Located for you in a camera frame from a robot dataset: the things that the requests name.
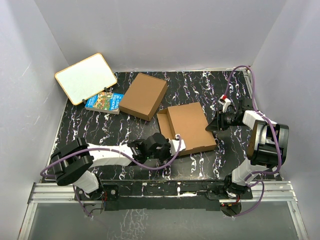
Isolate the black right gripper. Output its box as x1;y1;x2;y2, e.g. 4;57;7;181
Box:
205;109;247;132

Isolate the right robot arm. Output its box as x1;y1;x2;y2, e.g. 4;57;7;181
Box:
205;95;289;199

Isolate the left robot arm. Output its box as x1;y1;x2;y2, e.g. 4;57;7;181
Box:
50;132;181;200

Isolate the closed brown cardboard box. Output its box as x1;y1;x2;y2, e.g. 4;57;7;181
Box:
119;73;168;122

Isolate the colourful blue book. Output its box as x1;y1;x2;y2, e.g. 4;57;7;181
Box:
84;91;124;115

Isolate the yellow framed whiteboard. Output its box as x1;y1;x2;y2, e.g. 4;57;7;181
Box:
54;53;117;106

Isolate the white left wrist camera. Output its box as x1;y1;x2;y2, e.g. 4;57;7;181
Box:
168;134;186;156

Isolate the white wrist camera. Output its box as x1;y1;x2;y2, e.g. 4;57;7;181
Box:
168;134;186;156
218;94;234;113

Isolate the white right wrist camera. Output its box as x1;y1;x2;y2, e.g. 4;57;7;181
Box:
218;94;234;113

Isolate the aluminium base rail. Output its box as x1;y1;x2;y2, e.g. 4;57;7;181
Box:
18;181;309;240

